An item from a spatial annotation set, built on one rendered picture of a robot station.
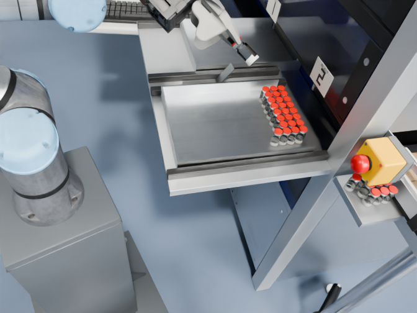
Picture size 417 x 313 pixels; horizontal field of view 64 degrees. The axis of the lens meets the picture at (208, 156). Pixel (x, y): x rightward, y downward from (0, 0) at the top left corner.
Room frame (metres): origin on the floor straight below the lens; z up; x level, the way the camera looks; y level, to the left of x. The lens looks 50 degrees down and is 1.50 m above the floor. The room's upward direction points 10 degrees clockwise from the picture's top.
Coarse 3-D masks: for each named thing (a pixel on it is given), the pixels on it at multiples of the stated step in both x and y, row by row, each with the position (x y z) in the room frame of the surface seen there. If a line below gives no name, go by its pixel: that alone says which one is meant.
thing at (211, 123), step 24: (168, 96) 0.70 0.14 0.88; (192, 96) 0.72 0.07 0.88; (216, 96) 0.74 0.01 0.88; (240, 96) 0.75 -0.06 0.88; (168, 120) 0.58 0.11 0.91; (192, 120) 0.63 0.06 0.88; (216, 120) 0.64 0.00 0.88; (240, 120) 0.66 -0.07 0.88; (264, 120) 0.67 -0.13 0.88; (192, 144) 0.54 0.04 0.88; (216, 144) 0.56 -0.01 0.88; (240, 144) 0.57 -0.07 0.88; (264, 144) 0.59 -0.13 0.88; (288, 144) 0.60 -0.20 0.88
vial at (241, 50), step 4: (236, 44) 0.49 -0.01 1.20; (240, 44) 0.50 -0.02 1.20; (244, 44) 0.50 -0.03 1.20; (236, 48) 0.50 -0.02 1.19; (240, 48) 0.49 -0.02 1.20; (244, 48) 0.49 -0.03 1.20; (240, 52) 0.49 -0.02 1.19; (244, 52) 0.49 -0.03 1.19; (248, 52) 0.49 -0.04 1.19; (240, 56) 0.49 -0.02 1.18; (244, 56) 0.48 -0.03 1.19; (248, 56) 0.48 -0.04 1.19; (252, 56) 0.48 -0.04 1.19; (256, 56) 0.49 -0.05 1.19; (244, 60) 0.49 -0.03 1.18; (248, 60) 0.48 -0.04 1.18; (252, 60) 0.48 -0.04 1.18; (248, 64) 0.48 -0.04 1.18; (252, 64) 0.48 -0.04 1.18
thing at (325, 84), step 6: (318, 60) 0.74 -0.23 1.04; (318, 66) 0.73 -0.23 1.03; (324, 66) 0.72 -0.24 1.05; (312, 72) 0.75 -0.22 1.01; (318, 72) 0.73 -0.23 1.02; (312, 78) 0.74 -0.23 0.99; (324, 78) 0.70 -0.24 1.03; (330, 78) 0.68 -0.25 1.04; (318, 84) 0.71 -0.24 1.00; (324, 84) 0.69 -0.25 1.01; (330, 84) 0.67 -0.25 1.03; (324, 90) 0.68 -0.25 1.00; (324, 96) 0.67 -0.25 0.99
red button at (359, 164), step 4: (352, 156) 0.48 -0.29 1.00; (356, 156) 0.48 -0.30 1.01; (360, 156) 0.47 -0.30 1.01; (364, 156) 0.47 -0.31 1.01; (352, 160) 0.47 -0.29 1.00; (356, 160) 0.47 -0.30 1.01; (360, 160) 0.46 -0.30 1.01; (364, 160) 0.46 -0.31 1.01; (368, 160) 0.47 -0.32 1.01; (352, 164) 0.47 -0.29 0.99; (356, 164) 0.46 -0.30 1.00; (360, 164) 0.46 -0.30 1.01; (364, 164) 0.46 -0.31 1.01; (368, 164) 0.46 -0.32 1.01; (352, 168) 0.46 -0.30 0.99; (356, 168) 0.46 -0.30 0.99; (360, 168) 0.45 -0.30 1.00; (364, 168) 0.45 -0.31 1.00; (368, 168) 0.46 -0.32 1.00; (356, 172) 0.45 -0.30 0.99; (360, 172) 0.45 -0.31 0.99; (364, 172) 0.45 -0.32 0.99
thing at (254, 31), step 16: (192, 32) 1.04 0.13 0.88; (240, 32) 1.10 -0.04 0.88; (256, 32) 1.11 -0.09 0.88; (272, 32) 1.13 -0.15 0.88; (192, 48) 0.95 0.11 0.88; (208, 48) 0.96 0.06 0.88; (224, 48) 0.98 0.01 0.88; (256, 48) 1.01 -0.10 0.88; (272, 48) 1.03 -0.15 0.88; (192, 64) 0.86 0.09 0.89; (208, 64) 0.88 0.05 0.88; (224, 64) 0.85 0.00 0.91; (240, 64) 0.86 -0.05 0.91; (256, 64) 0.88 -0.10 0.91; (272, 64) 0.90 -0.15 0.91; (288, 64) 0.92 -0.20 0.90
